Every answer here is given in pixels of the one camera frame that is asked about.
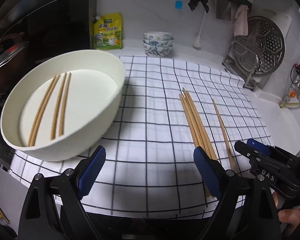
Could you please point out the top porcelain bowl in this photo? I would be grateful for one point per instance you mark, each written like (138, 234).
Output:
(158, 35)

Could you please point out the middle porcelain bowl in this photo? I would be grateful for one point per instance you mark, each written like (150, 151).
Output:
(159, 43)

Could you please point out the cream oval basin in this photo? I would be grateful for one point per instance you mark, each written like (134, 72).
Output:
(97, 79)

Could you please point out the yellow seasoning pouch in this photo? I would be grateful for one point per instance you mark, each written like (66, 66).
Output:
(108, 32)

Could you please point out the pink hanging towel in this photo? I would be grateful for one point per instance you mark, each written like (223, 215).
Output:
(241, 21)

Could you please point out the dark cooking pot with lid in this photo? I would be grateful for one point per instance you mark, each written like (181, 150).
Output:
(14, 62)

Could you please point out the porcelain bowl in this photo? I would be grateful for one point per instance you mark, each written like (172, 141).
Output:
(158, 35)
(158, 51)
(159, 43)

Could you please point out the person right hand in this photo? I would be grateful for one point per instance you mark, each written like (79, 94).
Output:
(291, 217)

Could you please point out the blue silicone brush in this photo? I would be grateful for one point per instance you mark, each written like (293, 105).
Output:
(178, 4)

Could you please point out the black white grid mat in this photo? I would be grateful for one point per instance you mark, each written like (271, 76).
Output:
(149, 170)

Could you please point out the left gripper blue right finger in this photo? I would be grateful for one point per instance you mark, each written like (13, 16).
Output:
(210, 171)

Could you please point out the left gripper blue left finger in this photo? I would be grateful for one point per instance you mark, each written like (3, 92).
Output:
(88, 171)

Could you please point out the gas valve with hose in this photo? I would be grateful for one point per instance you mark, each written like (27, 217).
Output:
(292, 96)

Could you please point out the steel dish rack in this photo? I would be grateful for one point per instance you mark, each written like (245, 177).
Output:
(243, 62)

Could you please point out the bottom porcelain bowl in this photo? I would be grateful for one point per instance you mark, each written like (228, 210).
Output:
(158, 51)

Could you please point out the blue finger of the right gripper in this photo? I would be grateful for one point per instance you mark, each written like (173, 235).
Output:
(247, 151)
(263, 149)

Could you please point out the round steel steamer tray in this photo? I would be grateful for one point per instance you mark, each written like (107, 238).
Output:
(267, 41)

